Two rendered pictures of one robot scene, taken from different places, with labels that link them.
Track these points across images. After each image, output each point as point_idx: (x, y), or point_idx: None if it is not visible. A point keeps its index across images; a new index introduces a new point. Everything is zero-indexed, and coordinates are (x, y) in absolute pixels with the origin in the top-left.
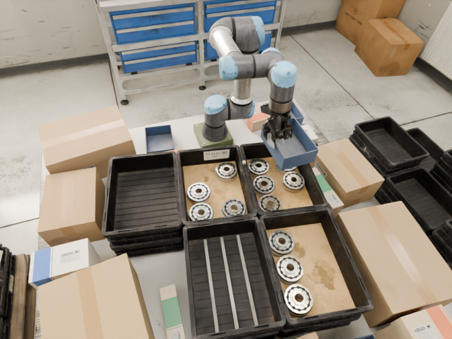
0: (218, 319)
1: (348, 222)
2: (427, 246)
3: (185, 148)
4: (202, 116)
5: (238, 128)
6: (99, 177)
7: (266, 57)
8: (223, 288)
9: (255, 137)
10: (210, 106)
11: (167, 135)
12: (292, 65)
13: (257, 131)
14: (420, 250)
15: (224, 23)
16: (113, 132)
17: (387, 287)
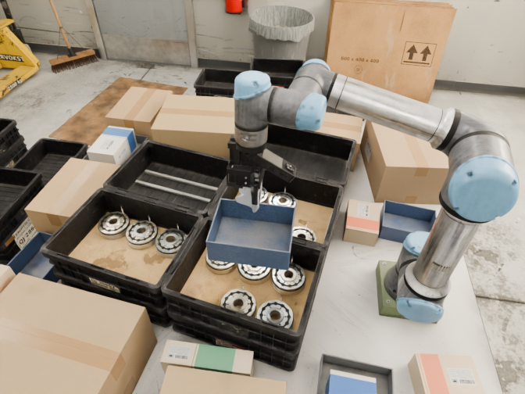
0: (155, 176)
1: (125, 309)
2: (4, 386)
3: (393, 253)
4: (469, 304)
5: (425, 347)
6: (354, 155)
7: (298, 84)
8: (173, 188)
9: (391, 364)
10: (415, 232)
11: None
12: (248, 80)
13: (408, 377)
14: (12, 370)
15: (470, 120)
16: (405, 155)
17: (36, 288)
